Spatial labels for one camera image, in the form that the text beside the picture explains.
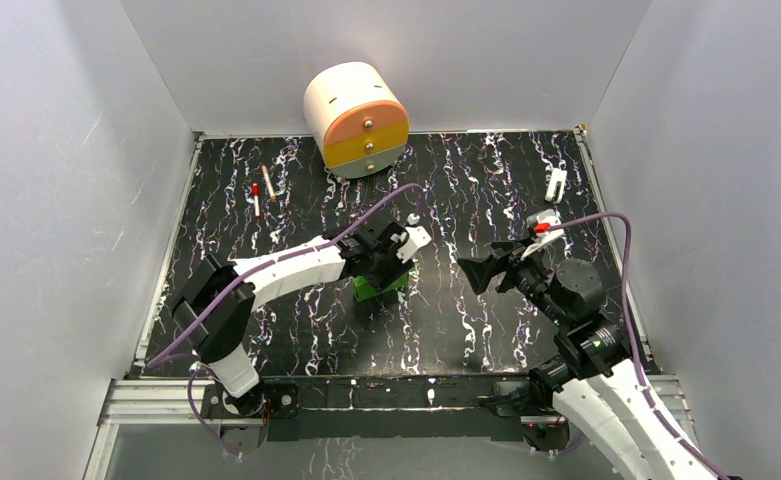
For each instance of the red capped marker pen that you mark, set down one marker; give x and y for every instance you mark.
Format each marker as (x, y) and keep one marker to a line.
(256, 200)

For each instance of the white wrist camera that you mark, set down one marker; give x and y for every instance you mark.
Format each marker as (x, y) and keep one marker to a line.
(543, 231)
(412, 238)

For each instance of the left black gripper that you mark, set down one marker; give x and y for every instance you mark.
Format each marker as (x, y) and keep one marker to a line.
(389, 266)

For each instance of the pink marker pen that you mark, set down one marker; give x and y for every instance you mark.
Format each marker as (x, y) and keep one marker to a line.
(268, 182)

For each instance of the round three-drawer storage cabinet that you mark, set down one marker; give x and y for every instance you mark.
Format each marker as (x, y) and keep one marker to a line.
(357, 122)

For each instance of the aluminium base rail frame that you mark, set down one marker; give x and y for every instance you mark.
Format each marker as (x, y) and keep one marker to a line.
(293, 408)

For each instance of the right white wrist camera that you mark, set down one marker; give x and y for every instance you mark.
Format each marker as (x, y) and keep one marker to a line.
(543, 231)

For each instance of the small white plastic clip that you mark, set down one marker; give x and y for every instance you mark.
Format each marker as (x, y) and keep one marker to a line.
(556, 186)

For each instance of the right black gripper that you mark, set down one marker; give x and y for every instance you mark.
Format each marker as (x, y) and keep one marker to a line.
(504, 256)

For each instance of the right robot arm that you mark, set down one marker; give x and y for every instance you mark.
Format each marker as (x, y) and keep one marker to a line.
(595, 380)

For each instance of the green paper box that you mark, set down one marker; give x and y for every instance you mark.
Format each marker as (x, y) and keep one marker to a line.
(370, 284)

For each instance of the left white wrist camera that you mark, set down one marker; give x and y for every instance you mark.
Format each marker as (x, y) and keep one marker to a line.
(412, 238)

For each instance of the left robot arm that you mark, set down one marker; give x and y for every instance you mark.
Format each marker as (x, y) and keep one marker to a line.
(214, 305)

